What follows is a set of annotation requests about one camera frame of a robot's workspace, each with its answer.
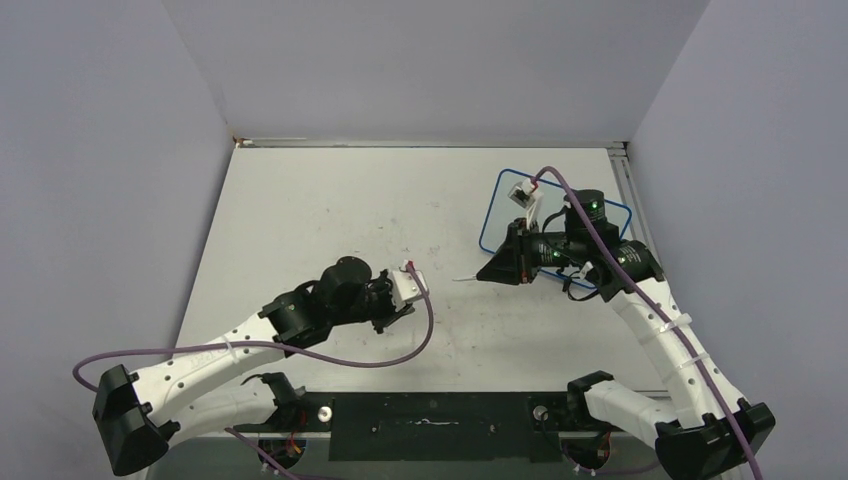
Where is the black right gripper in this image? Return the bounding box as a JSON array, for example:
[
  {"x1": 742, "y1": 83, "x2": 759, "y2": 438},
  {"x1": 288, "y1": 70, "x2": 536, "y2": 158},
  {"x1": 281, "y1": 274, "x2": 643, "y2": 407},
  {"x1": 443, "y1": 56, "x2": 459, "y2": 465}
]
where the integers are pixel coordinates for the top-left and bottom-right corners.
[{"x1": 477, "y1": 216, "x2": 585, "y2": 284}]

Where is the blue framed whiteboard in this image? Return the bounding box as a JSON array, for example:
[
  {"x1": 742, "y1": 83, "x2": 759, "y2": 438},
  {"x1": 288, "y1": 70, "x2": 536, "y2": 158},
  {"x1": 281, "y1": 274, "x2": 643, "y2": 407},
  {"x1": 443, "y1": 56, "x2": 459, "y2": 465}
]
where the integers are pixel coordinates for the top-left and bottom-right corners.
[{"x1": 478, "y1": 168, "x2": 634, "y2": 255}]

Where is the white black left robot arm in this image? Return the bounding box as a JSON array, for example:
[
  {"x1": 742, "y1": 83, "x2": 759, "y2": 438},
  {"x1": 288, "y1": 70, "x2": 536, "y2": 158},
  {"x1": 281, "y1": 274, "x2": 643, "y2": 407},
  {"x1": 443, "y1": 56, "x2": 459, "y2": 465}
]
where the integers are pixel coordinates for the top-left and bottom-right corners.
[{"x1": 92, "y1": 256, "x2": 429, "y2": 476}]

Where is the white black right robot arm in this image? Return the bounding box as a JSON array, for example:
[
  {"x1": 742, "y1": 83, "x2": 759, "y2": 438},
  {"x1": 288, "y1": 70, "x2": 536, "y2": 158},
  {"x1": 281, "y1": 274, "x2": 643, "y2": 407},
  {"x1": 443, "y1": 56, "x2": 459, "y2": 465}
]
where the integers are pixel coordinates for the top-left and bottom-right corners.
[{"x1": 476, "y1": 181, "x2": 776, "y2": 479}]

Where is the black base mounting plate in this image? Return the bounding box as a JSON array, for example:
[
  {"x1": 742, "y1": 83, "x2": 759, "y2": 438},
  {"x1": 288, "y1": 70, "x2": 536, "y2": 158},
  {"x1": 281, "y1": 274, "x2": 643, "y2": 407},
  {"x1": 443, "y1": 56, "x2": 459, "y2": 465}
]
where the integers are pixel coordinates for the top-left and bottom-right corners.
[{"x1": 237, "y1": 391, "x2": 611, "y2": 463}]

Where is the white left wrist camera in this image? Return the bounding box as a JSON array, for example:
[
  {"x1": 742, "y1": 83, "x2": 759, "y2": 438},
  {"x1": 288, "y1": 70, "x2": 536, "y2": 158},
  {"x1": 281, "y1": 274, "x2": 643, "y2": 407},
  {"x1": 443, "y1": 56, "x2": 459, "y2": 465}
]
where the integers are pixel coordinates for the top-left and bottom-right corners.
[{"x1": 388, "y1": 265, "x2": 429, "y2": 311}]

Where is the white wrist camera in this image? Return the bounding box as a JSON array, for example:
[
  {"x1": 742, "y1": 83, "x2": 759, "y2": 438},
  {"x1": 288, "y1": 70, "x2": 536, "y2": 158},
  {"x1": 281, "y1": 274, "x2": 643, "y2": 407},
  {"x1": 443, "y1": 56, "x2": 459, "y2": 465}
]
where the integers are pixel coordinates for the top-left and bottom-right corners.
[
  {"x1": 388, "y1": 265, "x2": 429, "y2": 311},
  {"x1": 509, "y1": 178, "x2": 543, "y2": 229}
]

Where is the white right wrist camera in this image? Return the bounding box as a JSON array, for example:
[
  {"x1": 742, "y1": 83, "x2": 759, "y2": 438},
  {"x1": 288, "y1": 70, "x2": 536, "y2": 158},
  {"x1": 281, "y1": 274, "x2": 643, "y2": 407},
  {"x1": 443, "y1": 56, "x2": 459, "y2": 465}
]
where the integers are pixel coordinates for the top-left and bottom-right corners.
[{"x1": 509, "y1": 178, "x2": 543, "y2": 229}]

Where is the aluminium frame rail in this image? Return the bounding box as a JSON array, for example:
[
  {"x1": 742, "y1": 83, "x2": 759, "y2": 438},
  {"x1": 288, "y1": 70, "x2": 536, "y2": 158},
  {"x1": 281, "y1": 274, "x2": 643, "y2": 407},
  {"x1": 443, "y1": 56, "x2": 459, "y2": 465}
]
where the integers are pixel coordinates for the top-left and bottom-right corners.
[{"x1": 607, "y1": 142, "x2": 659, "y2": 259}]

